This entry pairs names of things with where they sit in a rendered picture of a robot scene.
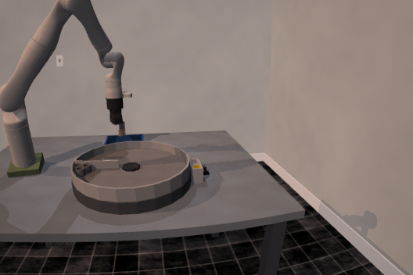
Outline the blue open crate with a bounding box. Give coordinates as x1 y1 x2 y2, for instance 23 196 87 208
104 134 144 145

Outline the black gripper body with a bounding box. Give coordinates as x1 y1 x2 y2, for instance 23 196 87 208
106 87 132 124

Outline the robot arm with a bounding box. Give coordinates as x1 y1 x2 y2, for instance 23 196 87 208
0 0 124 168

